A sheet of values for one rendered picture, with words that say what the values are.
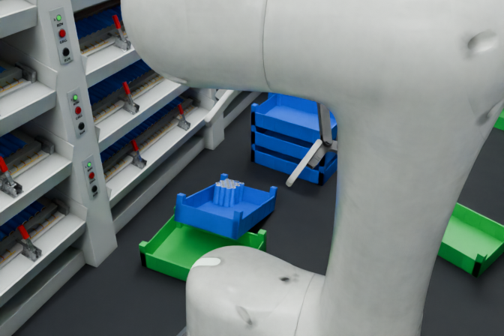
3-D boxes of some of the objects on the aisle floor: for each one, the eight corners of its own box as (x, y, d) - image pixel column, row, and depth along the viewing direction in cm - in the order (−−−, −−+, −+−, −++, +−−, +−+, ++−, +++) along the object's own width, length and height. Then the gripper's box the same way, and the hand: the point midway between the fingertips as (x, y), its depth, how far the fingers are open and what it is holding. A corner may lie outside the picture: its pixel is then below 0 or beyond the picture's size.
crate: (266, 250, 142) (266, 230, 138) (236, 300, 127) (235, 278, 123) (178, 223, 153) (176, 203, 149) (141, 265, 137) (138, 244, 133)
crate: (220, 195, 166) (223, 172, 164) (274, 210, 159) (278, 187, 157) (173, 220, 139) (176, 194, 137) (236, 240, 132) (241, 212, 130)
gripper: (268, -28, 66) (169, 90, 62) (422, 74, 63) (328, 206, 59) (266, 1, 74) (178, 109, 70) (404, 94, 70) (319, 213, 66)
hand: (252, 146), depth 64 cm, fingers open, 13 cm apart
